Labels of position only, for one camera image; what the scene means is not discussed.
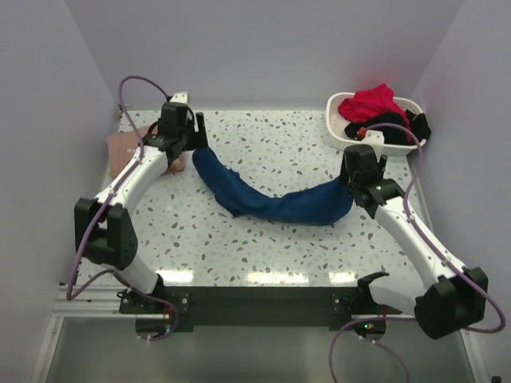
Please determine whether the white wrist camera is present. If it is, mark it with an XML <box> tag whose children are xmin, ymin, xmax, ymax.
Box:
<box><xmin>357</xmin><ymin>128</ymin><xmax>385</xmax><ymax>148</ymax></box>
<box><xmin>169</xmin><ymin>92</ymin><xmax>189</xmax><ymax>105</ymax></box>

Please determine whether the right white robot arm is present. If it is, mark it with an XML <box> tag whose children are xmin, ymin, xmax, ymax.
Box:
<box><xmin>340</xmin><ymin>144</ymin><xmax>489</xmax><ymax>339</ymax></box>

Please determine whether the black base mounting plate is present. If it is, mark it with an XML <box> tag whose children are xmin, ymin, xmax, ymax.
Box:
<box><xmin>117</xmin><ymin>286</ymin><xmax>399</xmax><ymax>335</ymax></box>

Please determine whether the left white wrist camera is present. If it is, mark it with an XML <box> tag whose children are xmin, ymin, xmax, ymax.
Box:
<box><xmin>169</xmin><ymin>92</ymin><xmax>189</xmax><ymax>105</ymax></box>

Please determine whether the white plastic basket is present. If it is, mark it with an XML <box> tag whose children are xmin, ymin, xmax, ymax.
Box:
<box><xmin>326</xmin><ymin>93</ymin><xmax>431</xmax><ymax>157</ymax></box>

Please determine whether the red t shirt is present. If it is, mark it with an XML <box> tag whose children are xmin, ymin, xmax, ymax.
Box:
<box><xmin>338</xmin><ymin>83</ymin><xmax>410</xmax><ymax>129</ymax></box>

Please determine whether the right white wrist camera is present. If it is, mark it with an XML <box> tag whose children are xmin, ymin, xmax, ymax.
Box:
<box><xmin>357</xmin><ymin>128</ymin><xmax>385</xmax><ymax>148</ymax></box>

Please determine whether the aluminium frame rail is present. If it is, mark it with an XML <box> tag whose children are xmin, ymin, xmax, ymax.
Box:
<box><xmin>51</xmin><ymin>285</ymin><xmax>124</xmax><ymax>318</ymax></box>

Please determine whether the folded pink t shirt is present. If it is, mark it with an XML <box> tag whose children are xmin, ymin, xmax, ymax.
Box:
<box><xmin>106</xmin><ymin>125</ymin><xmax>185</xmax><ymax>179</ymax></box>

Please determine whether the blue t shirt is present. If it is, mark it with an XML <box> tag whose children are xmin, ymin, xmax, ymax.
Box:
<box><xmin>192</xmin><ymin>146</ymin><xmax>354</xmax><ymax>227</ymax></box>

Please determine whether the black t shirt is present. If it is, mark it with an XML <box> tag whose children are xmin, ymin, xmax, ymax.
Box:
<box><xmin>344</xmin><ymin>110</ymin><xmax>431</xmax><ymax>146</ymax></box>

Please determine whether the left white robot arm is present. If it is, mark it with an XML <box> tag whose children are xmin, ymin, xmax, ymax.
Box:
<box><xmin>73</xmin><ymin>101</ymin><xmax>208</xmax><ymax>313</ymax></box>

